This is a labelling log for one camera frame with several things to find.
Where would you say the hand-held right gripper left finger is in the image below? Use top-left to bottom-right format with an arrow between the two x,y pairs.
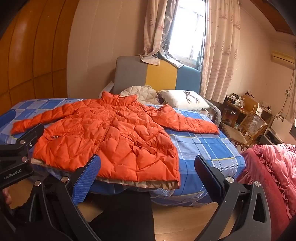
23,153 -> 102,241

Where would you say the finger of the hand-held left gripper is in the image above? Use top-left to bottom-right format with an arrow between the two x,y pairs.
0,109 -> 16,132
0,123 -> 45,171

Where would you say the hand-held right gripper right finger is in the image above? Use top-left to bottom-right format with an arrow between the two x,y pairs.
195,155 -> 271,241

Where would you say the orange puffer jacket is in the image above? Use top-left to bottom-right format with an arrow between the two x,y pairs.
10,91 -> 220,189

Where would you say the person's left hand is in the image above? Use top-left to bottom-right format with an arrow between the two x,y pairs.
2,188 -> 12,205

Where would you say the bed with blue plaid sheet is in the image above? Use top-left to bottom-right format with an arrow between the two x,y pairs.
0,97 -> 246,207

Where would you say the pink ruffled blanket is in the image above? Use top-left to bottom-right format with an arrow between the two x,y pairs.
237,144 -> 296,229

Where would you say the wooden wardrobe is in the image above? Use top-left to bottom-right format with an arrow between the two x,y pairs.
0,0 -> 80,115

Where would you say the rattan chair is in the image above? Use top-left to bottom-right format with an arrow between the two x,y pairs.
221,112 -> 268,152

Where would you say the wooden desk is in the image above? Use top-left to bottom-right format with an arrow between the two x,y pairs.
223,94 -> 272,126

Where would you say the white low shelf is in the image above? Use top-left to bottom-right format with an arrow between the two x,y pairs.
259,127 -> 284,146

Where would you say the white pillow with deer print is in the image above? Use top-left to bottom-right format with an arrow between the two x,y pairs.
158,90 -> 210,111

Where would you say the yellow wooden board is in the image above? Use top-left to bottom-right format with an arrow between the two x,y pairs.
242,95 -> 258,112

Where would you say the white panel with black flowers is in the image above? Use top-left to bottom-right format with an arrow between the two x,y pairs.
270,113 -> 293,139

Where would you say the beige quilted blanket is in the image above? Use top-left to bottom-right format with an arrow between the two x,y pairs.
119,85 -> 162,105

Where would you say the grey yellow blue headboard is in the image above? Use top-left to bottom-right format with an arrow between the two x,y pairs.
114,56 -> 201,96

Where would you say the beige patterned curtain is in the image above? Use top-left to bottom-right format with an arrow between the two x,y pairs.
140,0 -> 183,69
200,0 -> 241,103

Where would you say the white air conditioner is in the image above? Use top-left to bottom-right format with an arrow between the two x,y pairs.
271,50 -> 296,69

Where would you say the window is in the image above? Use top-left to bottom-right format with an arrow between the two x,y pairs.
168,0 -> 206,67

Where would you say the grey bed rail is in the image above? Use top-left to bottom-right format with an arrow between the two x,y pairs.
199,97 -> 223,127

